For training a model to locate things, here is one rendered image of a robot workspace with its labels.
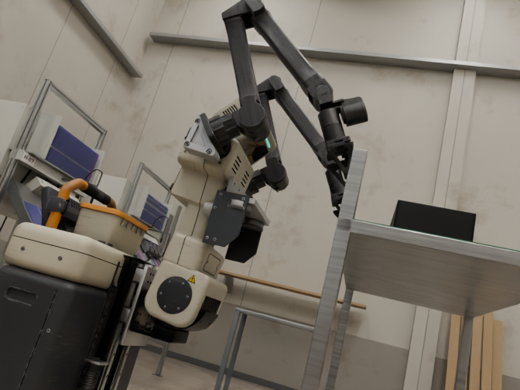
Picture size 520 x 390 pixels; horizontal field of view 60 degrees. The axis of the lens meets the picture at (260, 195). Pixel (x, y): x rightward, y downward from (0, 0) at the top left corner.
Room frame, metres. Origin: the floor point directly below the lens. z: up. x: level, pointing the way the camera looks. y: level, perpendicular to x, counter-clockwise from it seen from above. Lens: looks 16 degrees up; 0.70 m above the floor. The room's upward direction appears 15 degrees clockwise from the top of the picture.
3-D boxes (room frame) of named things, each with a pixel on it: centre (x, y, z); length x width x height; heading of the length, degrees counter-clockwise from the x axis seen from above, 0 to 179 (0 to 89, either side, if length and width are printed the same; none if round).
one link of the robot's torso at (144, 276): (1.49, 0.16, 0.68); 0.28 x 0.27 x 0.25; 165
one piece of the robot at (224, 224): (1.40, 0.05, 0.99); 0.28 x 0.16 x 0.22; 165
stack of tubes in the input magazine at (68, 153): (3.29, 1.46, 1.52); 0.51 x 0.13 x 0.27; 164
